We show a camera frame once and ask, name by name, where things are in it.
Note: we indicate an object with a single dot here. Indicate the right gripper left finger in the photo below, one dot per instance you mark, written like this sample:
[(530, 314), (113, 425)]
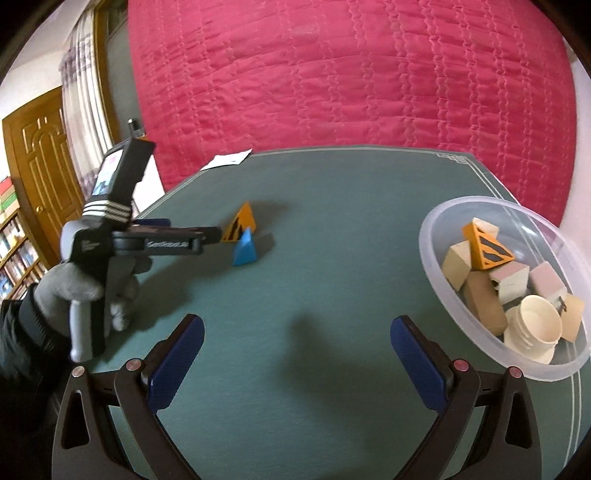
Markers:
[(168, 362)]

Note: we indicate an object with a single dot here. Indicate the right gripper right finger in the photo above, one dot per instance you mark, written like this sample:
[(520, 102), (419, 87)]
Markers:
[(424, 361)]

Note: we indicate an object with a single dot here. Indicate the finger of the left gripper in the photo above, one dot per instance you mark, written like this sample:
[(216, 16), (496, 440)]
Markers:
[(153, 222), (208, 235)]

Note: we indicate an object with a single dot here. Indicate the orange striped triangular block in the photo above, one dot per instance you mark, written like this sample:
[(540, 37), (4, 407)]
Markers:
[(243, 221)]

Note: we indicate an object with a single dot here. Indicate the blue triangular block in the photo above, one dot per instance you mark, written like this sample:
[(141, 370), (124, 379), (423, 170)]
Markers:
[(245, 250)]

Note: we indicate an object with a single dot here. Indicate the brown wooden block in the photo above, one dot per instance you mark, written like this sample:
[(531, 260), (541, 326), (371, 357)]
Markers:
[(482, 301)]

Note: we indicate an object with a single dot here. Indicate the beige wooden block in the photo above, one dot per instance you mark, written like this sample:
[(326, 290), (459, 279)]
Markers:
[(457, 264)]

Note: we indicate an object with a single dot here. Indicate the cream plastic cup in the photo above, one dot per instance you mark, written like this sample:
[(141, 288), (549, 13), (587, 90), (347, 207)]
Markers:
[(534, 328)]

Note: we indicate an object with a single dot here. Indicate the white pink cube block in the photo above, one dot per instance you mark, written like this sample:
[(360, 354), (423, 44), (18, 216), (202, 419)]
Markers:
[(510, 281)]

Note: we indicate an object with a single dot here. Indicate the orange striped wedge block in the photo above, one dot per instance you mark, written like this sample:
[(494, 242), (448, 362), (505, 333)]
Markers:
[(485, 250)]

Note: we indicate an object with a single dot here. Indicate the dark jacket forearm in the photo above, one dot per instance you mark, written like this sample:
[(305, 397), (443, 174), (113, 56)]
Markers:
[(35, 357)]

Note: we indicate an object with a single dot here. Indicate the grey gloved left hand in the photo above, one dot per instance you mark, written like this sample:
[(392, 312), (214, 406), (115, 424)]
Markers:
[(67, 282)]

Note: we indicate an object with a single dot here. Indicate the bookshelf with books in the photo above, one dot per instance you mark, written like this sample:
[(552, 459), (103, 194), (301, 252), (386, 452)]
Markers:
[(21, 265)]

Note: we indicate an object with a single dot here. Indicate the white paper sheet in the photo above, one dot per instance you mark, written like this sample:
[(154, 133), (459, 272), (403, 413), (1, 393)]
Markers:
[(223, 160)]

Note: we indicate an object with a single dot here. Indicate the wooden door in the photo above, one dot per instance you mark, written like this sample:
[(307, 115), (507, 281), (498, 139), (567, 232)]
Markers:
[(42, 171)]

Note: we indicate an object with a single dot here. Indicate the green table mat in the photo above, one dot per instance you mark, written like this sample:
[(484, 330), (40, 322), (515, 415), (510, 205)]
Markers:
[(297, 378)]

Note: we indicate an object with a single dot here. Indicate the patterned curtain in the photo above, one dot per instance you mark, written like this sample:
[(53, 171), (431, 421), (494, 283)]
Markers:
[(83, 113)]

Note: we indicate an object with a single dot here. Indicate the clear plastic bowl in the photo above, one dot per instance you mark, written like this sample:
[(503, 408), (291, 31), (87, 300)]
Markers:
[(532, 239)]

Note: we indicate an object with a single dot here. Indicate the red quilted bedspread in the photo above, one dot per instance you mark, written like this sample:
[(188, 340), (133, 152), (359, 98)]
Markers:
[(489, 78)]

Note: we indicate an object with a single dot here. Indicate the phone on gripper mount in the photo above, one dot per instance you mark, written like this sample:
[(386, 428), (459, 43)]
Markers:
[(122, 168)]

